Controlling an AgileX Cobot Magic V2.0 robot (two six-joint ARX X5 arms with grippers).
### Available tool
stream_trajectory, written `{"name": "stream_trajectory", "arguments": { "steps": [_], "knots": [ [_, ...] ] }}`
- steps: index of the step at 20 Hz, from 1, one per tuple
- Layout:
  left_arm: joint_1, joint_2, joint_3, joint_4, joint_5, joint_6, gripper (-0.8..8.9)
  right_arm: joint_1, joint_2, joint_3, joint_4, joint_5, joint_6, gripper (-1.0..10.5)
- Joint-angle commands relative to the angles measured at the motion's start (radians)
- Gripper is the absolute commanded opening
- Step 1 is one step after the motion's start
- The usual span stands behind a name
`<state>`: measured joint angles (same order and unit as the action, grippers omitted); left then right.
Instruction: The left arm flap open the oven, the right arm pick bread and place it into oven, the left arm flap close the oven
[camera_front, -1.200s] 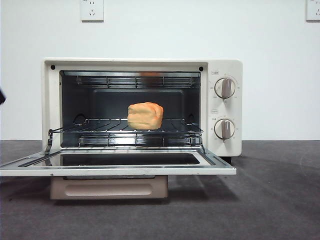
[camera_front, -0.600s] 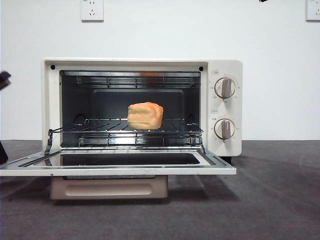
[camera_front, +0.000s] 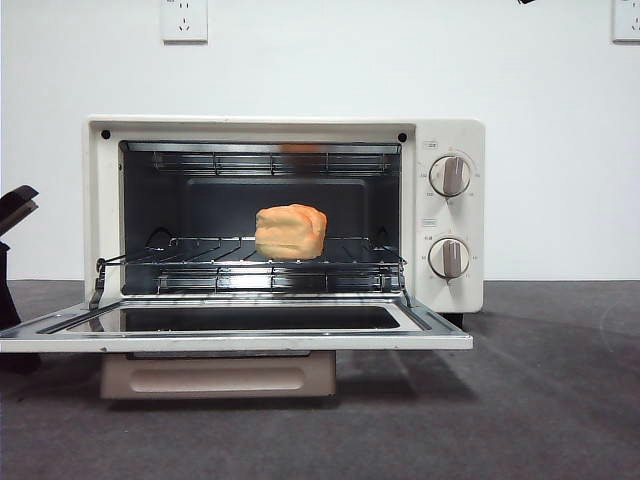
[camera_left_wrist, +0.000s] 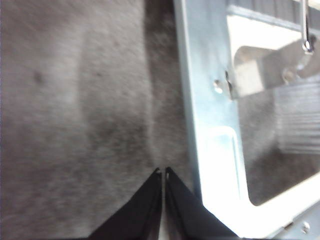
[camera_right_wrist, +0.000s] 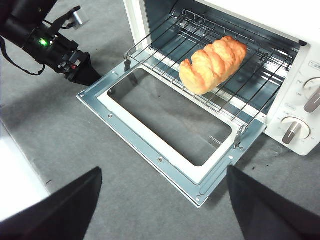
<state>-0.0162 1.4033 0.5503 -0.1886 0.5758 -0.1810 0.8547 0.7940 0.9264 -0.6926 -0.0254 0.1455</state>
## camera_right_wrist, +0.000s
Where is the pale grey camera box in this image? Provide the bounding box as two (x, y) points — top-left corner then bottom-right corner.
(70, 9), (90, 27)

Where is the golden braided bread loaf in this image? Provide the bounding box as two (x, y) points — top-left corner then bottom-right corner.
(178, 35), (248, 96)

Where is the metal wire oven rack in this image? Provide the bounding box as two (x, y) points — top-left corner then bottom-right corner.
(124, 9), (294, 133)

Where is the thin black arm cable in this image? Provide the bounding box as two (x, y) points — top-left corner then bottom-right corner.
(0, 36), (46, 76)

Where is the glass oven door with handle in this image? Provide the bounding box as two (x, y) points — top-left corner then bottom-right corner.
(76, 65), (267, 209)

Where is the timer knob, beige grip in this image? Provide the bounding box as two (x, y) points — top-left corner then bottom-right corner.
(281, 115), (312, 145)

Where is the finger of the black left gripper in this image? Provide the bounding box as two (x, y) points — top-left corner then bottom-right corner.
(66, 51), (102, 87)

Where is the temperature knob, beige grip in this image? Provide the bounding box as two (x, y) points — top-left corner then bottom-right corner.
(303, 77), (320, 114)

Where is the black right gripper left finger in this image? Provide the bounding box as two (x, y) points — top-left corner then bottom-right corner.
(0, 166), (103, 240)

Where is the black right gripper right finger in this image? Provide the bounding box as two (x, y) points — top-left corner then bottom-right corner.
(226, 164), (320, 240)

